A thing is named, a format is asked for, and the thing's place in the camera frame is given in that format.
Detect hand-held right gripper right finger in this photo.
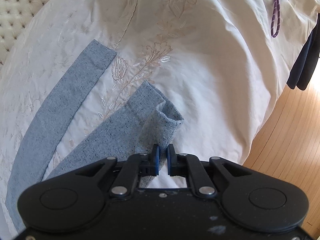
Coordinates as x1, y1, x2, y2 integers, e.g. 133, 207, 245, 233
167, 143, 253, 198

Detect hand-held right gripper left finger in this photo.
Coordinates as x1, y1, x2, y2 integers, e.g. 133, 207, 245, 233
74, 144, 160, 197

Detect blue-grey knit pants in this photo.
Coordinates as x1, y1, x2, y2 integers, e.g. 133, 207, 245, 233
5, 39, 185, 233

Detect cream embroidered bedspread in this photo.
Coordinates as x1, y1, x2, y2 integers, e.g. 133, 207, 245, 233
47, 0, 320, 190

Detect dark cloth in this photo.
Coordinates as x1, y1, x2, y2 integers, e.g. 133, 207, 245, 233
286, 28, 320, 91

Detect white quilted bed cover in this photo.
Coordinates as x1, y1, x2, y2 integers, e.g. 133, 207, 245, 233
0, 0, 142, 232

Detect cream tufted headboard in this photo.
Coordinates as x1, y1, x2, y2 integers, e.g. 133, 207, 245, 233
0, 0, 64, 66

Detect purple cord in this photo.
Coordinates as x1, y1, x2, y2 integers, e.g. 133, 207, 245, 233
269, 0, 281, 38

